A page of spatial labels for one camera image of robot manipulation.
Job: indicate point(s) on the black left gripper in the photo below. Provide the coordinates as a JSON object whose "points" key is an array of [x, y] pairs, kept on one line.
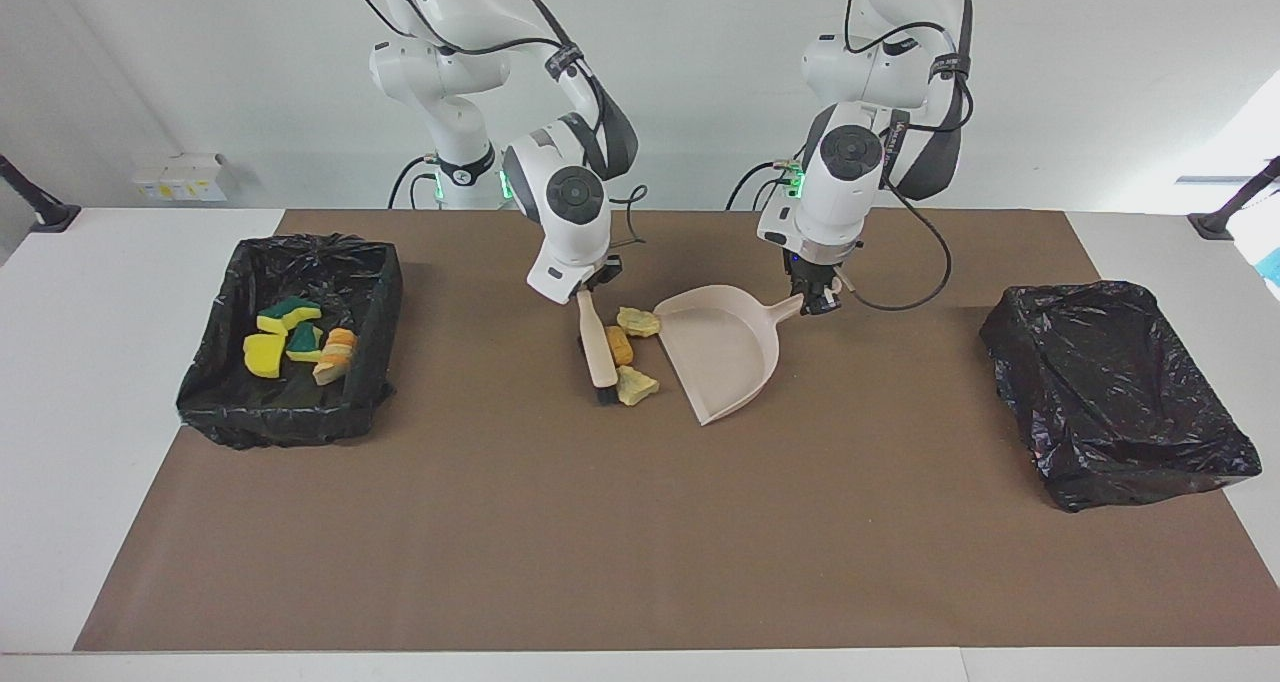
{"points": [[815, 270]]}

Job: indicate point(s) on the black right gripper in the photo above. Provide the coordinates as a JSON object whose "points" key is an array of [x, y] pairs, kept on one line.
{"points": [[608, 272]]}

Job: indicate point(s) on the brown oval sponge piece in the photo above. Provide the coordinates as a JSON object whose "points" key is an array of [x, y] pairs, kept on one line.
{"points": [[621, 347]]}

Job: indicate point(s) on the beige hand brush black bristles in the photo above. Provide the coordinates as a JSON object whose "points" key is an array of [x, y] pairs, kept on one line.
{"points": [[600, 352]]}

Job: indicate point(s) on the beige plastic dustpan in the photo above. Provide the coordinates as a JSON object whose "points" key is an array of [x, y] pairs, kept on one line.
{"points": [[725, 352]]}

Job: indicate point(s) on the beige orange-striped sponge piece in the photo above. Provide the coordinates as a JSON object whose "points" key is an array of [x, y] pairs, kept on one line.
{"points": [[335, 355]]}

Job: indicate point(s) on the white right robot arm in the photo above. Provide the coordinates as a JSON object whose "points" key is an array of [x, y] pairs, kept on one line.
{"points": [[575, 222]]}

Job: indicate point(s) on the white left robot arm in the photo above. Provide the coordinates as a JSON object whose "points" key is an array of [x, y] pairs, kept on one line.
{"points": [[845, 182]]}

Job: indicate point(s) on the black bag lined bin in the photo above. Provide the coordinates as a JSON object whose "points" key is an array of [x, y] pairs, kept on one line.
{"points": [[1120, 402], [220, 402]]}

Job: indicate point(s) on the brown table mat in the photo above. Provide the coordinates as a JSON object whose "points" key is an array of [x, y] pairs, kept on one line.
{"points": [[640, 562]]}

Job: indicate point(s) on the blue item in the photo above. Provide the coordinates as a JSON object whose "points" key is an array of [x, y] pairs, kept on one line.
{"points": [[1272, 267]]}

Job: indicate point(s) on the white wall socket box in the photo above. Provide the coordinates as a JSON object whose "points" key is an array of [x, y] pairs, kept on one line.
{"points": [[190, 177]]}

